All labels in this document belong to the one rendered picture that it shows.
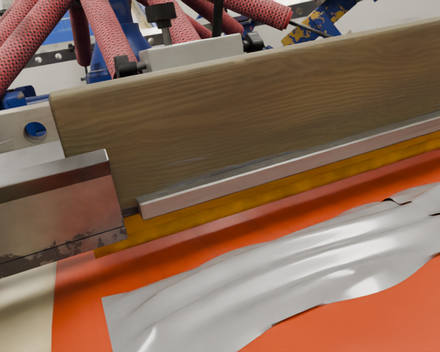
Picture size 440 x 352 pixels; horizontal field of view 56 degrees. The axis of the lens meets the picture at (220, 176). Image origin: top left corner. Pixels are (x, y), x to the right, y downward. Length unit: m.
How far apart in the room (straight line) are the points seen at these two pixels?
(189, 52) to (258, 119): 0.29
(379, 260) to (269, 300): 0.06
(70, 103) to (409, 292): 0.18
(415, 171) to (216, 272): 0.19
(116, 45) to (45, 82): 3.65
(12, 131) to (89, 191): 0.25
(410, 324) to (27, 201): 0.18
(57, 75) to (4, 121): 3.91
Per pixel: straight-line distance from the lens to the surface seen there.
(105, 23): 0.79
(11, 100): 0.85
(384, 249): 0.22
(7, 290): 0.28
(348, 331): 0.18
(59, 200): 0.22
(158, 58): 0.52
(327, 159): 0.27
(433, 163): 0.36
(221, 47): 0.55
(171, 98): 0.24
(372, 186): 0.32
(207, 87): 0.24
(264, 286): 0.20
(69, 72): 4.37
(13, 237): 0.23
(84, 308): 0.23
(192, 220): 0.27
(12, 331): 0.24
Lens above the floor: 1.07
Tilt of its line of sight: 18 degrees down
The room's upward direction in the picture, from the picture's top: 10 degrees counter-clockwise
